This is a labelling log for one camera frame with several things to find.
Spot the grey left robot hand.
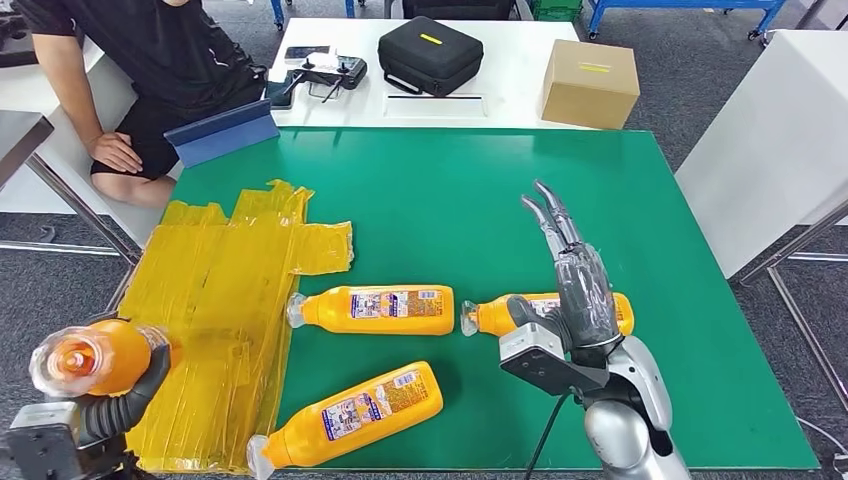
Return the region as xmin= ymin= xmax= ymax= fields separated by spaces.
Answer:
xmin=122 ymin=343 xmax=174 ymax=420

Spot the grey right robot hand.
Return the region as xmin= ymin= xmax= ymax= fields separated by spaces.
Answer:
xmin=505 ymin=180 xmax=625 ymax=356

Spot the orange detergent bottle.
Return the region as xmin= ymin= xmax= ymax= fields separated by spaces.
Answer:
xmin=29 ymin=319 xmax=183 ymax=399
xmin=286 ymin=284 xmax=456 ymax=337
xmin=246 ymin=360 xmax=445 ymax=480
xmin=460 ymin=291 xmax=635 ymax=338

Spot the green table mat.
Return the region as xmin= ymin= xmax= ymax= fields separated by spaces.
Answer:
xmin=170 ymin=127 xmax=821 ymax=472

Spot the brown cardboard box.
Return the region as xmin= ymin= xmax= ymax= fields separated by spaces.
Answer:
xmin=541 ymin=38 xmax=641 ymax=130

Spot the white side table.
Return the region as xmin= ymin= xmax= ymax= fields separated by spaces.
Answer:
xmin=674 ymin=29 xmax=848 ymax=280

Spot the white desk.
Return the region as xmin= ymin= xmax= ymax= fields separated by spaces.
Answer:
xmin=268 ymin=17 xmax=598 ymax=130

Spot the blue tablet case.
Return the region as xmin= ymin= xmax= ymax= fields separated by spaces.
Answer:
xmin=164 ymin=99 xmax=282 ymax=169

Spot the grey table with steel leg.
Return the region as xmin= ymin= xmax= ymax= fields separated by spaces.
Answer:
xmin=0 ymin=111 xmax=144 ymax=266

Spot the black zipped carrying case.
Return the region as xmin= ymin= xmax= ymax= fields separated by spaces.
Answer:
xmin=377 ymin=15 xmax=486 ymax=99

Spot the green plastic crate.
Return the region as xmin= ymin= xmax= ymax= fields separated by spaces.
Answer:
xmin=529 ymin=0 xmax=586 ymax=22

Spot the dark tablet device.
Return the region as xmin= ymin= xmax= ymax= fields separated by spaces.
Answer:
xmin=264 ymin=69 xmax=296 ymax=111

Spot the blue metal cart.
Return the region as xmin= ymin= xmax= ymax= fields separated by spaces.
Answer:
xmin=588 ymin=0 xmax=790 ymax=41

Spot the white bench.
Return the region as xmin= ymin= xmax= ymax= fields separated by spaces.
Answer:
xmin=0 ymin=39 xmax=183 ymax=250

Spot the black case behind desk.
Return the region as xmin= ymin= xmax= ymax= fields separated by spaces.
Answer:
xmin=402 ymin=0 xmax=518 ymax=21

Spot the person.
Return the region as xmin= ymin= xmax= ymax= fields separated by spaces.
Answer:
xmin=13 ymin=0 xmax=270 ymax=210

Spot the black remote controller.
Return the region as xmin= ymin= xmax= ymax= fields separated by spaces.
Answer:
xmin=289 ymin=54 xmax=369 ymax=104

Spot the black moulded tray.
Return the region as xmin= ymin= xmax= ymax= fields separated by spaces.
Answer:
xmin=0 ymin=13 xmax=41 ymax=70

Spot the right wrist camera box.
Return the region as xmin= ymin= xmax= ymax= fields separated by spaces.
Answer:
xmin=498 ymin=324 xmax=611 ymax=397

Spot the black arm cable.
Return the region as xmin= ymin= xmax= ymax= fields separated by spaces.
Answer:
xmin=523 ymin=392 xmax=571 ymax=480

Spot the steel side table frame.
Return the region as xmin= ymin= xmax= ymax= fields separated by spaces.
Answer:
xmin=731 ymin=199 xmax=848 ymax=413

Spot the white floor cable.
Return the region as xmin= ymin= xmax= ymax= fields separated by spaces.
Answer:
xmin=794 ymin=415 xmax=848 ymax=460

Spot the blue trolley frame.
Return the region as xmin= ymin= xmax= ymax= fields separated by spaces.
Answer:
xmin=270 ymin=0 xmax=362 ymax=31

